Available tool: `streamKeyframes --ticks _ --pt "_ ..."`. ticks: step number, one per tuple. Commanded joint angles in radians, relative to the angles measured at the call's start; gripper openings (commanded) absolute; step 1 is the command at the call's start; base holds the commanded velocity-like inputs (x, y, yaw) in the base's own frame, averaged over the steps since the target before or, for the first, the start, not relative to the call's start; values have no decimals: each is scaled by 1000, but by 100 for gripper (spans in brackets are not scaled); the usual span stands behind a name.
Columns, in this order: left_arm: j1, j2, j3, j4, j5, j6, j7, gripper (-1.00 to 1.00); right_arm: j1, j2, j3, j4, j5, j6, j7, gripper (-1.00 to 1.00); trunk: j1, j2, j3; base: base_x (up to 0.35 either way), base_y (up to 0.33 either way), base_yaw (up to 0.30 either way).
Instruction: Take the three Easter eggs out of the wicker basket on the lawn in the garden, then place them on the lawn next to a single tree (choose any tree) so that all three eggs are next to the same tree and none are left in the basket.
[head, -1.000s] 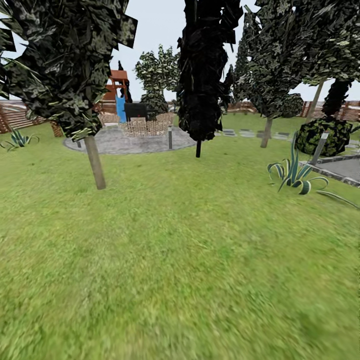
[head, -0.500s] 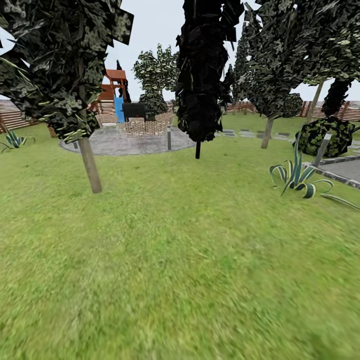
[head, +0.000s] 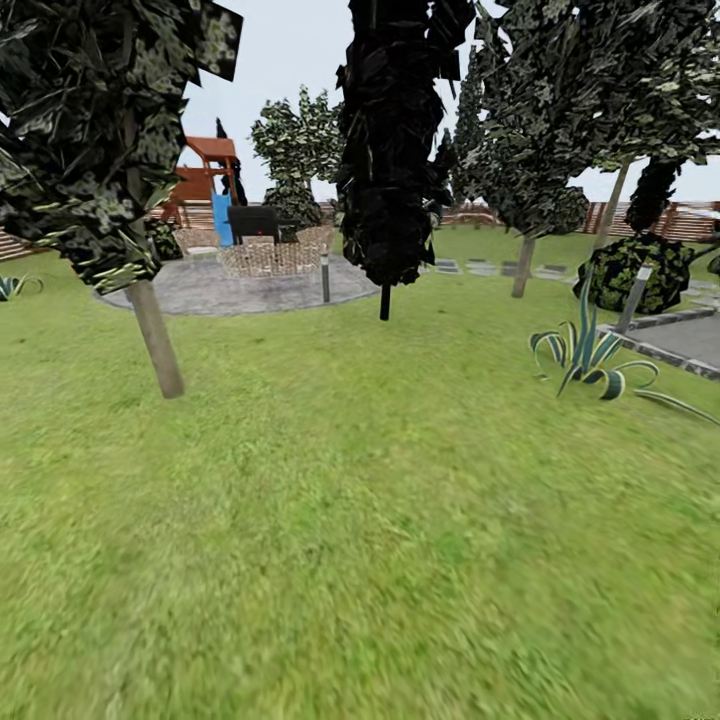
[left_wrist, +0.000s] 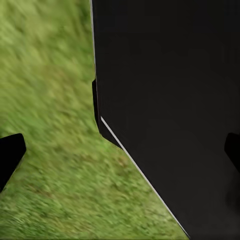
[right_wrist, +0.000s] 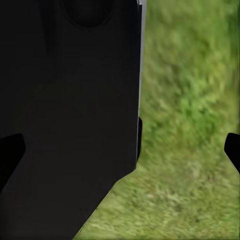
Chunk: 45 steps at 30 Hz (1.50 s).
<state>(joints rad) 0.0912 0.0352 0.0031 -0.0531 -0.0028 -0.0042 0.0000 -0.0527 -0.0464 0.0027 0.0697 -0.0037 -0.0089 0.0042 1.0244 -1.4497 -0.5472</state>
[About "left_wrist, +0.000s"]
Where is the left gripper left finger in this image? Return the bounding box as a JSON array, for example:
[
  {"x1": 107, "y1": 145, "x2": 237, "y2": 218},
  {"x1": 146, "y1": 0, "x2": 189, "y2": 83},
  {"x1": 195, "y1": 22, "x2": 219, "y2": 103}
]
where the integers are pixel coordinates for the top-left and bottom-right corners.
[{"x1": 0, "y1": 133, "x2": 26, "y2": 193}]

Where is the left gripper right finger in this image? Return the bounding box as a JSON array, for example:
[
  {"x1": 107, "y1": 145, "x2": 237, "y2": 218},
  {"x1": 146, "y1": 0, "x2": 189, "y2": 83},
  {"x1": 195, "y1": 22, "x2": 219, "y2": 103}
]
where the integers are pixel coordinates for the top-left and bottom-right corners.
[{"x1": 224, "y1": 132, "x2": 240, "y2": 173}]

